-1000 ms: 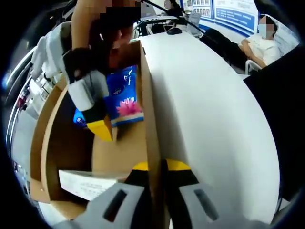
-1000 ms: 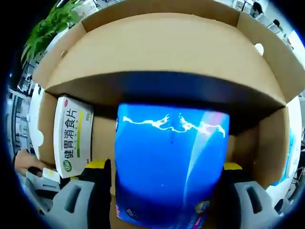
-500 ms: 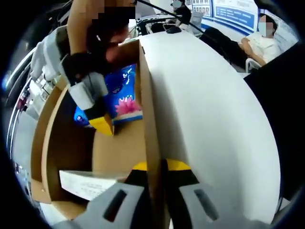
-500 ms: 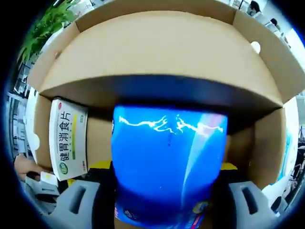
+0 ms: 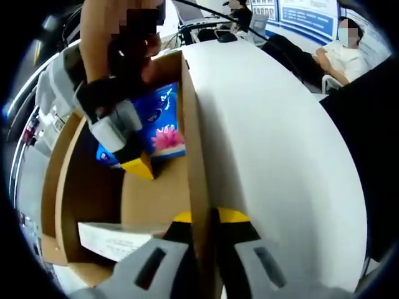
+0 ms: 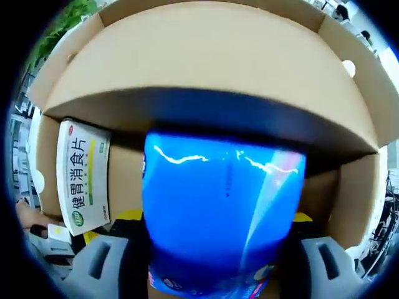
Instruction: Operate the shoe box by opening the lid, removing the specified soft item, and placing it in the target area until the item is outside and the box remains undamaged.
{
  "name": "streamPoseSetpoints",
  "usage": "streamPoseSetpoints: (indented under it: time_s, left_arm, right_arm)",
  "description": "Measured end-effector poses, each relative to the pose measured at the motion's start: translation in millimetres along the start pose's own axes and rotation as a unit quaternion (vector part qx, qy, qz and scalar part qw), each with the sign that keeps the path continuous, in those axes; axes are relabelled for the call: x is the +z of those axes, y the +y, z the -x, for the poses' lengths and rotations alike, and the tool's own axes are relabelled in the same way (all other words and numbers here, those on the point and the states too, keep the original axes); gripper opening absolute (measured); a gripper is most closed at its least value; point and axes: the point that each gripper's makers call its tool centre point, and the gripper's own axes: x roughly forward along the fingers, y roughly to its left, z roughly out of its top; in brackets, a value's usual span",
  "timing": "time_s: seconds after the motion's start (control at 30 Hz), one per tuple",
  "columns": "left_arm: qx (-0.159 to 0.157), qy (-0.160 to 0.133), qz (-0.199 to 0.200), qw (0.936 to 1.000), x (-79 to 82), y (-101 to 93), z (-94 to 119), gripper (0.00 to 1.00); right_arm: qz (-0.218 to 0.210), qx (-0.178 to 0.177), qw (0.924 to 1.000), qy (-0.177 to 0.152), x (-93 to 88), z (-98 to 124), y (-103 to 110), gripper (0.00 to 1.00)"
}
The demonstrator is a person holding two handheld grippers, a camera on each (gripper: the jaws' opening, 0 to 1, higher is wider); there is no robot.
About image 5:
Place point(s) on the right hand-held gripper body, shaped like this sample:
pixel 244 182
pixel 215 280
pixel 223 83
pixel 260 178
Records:
pixel 59 81

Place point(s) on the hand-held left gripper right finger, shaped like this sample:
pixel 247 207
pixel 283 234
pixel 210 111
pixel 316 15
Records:
pixel 240 230

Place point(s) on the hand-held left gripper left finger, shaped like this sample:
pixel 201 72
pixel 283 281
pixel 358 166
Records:
pixel 174 236

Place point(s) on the brown cardboard shoe box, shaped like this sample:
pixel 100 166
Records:
pixel 149 199

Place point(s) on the blue soft tissue pack pink flower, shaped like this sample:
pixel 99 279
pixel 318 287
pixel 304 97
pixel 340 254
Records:
pixel 165 124

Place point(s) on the white paper slip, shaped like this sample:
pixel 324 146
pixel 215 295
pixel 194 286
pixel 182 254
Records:
pixel 115 240

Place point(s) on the person's right hand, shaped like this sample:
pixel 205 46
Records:
pixel 149 62

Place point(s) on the black computer mouse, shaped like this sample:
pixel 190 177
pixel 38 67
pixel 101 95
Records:
pixel 227 38

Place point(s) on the white office chair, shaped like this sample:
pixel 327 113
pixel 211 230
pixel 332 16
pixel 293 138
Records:
pixel 330 83

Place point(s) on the white desktop stand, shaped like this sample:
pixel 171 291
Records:
pixel 260 24

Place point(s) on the blue white wall poster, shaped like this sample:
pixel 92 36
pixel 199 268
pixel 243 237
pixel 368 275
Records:
pixel 305 18

